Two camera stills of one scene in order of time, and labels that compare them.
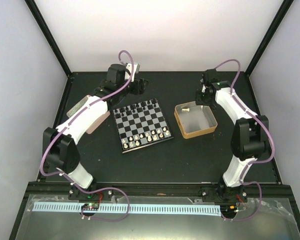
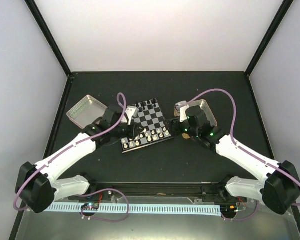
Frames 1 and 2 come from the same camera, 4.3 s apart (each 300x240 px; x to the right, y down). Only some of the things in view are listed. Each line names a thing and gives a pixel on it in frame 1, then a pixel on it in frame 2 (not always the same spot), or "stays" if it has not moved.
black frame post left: [46, 31] stays
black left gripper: [139, 87] → [134, 132]
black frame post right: [273, 28] stays
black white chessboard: [141, 125] stays
